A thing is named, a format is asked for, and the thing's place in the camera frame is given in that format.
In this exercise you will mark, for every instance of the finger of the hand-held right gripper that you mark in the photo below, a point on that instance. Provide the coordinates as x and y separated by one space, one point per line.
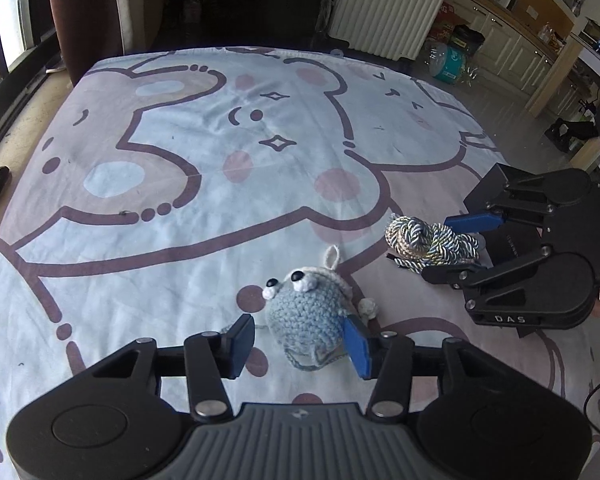
472 221
445 275

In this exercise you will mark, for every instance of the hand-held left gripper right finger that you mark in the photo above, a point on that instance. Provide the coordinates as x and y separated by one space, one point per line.
357 352

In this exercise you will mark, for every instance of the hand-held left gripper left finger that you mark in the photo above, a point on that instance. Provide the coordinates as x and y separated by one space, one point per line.
241 347

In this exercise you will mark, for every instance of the black shallow box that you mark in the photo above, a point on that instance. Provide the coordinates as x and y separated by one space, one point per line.
482 187

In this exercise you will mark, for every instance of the blue crochet mouse toy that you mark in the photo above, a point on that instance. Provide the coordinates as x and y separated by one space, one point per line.
305 315

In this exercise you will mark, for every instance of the teal water jug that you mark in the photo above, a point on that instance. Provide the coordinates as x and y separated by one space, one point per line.
450 65

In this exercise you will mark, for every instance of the wooden table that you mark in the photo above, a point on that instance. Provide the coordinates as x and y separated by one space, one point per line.
565 70

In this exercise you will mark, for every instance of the cream kitchen cabinets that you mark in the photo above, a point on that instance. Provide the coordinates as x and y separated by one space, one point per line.
515 45

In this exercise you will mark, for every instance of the dark green carton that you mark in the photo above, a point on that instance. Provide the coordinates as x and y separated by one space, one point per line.
467 40

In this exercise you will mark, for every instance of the red carton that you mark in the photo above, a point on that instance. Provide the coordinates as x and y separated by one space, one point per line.
445 20

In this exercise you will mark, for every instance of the cream ribbed suitcase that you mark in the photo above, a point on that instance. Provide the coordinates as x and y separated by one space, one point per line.
390 5

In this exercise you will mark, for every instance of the printed cartoon blanket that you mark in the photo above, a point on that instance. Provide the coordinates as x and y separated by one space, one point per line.
180 110

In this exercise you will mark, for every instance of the clear plastic bottle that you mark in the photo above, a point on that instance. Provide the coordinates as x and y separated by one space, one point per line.
192 5

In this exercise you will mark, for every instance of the beige curtain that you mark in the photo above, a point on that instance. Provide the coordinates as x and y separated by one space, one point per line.
122 5

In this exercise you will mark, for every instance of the brown curtain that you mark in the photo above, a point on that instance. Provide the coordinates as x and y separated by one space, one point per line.
85 15

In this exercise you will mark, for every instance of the window with dark frame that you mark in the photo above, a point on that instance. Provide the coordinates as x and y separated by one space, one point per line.
5 35

